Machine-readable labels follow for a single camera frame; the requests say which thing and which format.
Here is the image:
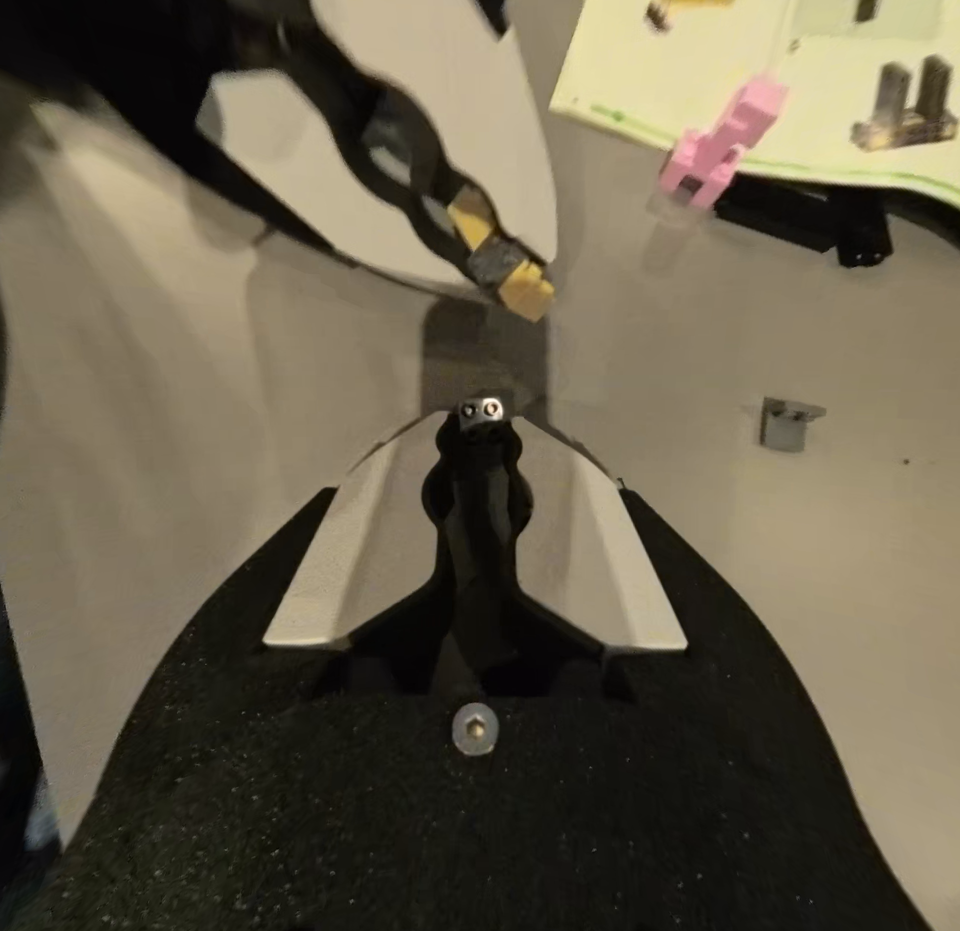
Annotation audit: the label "dark grey toy brick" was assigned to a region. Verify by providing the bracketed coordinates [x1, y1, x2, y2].
[457, 389, 516, 442]

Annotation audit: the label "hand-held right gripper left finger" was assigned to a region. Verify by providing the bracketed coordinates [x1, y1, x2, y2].
[262, 412, 453, 647]

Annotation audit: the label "black lego pieces under booklet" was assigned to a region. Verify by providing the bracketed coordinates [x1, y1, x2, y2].
[712, 173, 894, 268]

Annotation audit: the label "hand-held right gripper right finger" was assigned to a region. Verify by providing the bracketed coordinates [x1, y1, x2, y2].
[508, 415, 687, 651]

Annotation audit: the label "yellow and grey brick assembly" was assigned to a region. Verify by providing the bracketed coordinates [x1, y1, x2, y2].
[446, 184, 558, 322]

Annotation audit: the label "grey desk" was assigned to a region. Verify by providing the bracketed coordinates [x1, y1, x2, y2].
[0, 0, 960, 925]

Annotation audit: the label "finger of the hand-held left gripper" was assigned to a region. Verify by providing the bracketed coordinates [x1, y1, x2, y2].
[307, 0, 560, 268]
[196, 70, 489, 302]

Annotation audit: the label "grey flat toy brick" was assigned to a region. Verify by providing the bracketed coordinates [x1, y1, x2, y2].
[759, 397, 826, 452]

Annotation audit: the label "pink toy brick pig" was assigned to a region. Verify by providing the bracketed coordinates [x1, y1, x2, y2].
[660, 72, 792, 208]

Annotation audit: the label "pale green instruction booklet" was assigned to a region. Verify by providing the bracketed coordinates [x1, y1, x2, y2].
[549, 0, 960, 208]

